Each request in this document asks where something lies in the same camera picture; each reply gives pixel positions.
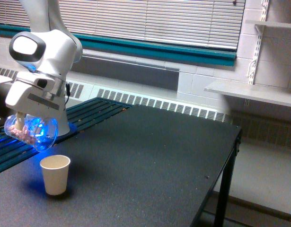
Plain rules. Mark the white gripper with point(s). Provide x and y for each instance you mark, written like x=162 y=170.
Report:
x=38 y=94

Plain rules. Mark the blue slatted base plate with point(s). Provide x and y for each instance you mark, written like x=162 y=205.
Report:
x=83 y=116

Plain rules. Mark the white window blinds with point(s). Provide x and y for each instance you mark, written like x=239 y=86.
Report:
x=211 y=24

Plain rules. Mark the white upper wall shelf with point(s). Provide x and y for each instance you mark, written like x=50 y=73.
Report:
x=269 y=24

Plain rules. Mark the black table leg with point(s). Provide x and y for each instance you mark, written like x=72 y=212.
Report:
x=225 y=184

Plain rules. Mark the white lower wall shelf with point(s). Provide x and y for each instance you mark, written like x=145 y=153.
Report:
x=267 y=94

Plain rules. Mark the white object at left edge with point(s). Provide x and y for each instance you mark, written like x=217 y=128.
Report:
x=4 y=79

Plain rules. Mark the white wall shelf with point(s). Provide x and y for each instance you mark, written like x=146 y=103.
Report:
x=269 y=24
x=267 y=94

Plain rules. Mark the white baseboard radiator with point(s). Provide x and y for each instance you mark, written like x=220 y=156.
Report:
x=82 y=92

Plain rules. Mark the white shelf bracket rail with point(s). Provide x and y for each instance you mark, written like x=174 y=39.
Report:
x=260 y=30

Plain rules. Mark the white paper cup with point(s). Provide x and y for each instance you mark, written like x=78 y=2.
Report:
x=55 y=173

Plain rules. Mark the clear plastic cup with beans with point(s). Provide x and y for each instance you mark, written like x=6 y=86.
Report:
x=37 y=132

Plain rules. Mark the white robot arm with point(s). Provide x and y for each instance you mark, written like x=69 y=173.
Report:
x=48 y=52

